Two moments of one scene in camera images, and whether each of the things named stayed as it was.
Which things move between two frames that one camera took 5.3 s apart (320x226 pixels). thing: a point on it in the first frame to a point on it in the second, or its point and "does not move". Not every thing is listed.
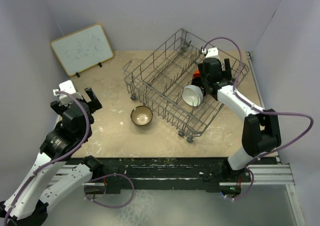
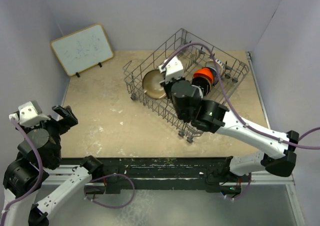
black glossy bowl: [197, 81] does not move
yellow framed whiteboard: [80, 50] does not move
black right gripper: [227, 74] to [167, 84]
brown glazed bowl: [141, 115] to [151, 85]
